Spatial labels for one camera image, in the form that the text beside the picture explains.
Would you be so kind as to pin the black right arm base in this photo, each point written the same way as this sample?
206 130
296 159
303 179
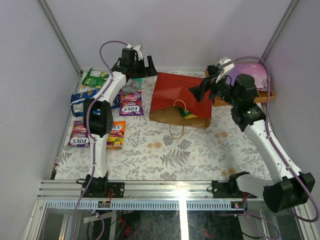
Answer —
228 189

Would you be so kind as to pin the blue grey cable duct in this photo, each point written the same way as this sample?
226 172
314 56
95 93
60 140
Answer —
191 205

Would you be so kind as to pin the orange wooden compartment tray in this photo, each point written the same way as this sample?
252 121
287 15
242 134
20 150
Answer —
260 99

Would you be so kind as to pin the green Fox's candy bag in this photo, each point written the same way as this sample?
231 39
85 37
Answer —
95 79

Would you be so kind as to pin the red brown paper bag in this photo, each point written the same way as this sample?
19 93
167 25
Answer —
172 91

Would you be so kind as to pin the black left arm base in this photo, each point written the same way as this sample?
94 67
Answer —
102 188

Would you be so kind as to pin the aluminium front rail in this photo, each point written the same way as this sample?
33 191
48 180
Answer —
133 190

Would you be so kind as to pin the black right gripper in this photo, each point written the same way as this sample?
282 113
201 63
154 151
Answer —
199 91

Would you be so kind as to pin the teal green snack packet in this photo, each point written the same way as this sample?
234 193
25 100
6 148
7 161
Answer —
133 85

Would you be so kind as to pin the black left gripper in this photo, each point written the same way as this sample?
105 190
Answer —
141 70

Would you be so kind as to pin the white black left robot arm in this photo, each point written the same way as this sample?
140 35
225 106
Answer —
98 118

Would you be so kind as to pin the purple Fox's candy bag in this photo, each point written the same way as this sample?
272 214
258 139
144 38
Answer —
79 136

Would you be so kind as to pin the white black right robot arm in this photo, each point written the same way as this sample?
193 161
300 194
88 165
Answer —
289 186

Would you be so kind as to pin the orange Fox's candy bag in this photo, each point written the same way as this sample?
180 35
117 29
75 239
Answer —
115 138

